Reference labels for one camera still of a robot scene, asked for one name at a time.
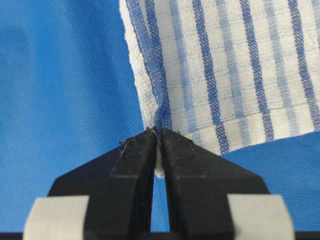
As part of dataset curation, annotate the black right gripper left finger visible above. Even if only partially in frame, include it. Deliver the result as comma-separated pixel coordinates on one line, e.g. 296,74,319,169
22,127,158,240

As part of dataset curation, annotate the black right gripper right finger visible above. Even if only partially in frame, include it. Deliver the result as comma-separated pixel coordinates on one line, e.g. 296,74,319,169
159,127,297,240

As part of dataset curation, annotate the blue striped white towel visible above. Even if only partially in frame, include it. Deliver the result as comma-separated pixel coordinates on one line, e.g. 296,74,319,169
118,0,320,179

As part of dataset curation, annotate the blue table cloth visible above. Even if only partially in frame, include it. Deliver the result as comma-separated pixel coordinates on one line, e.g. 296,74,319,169
0,0,320,232

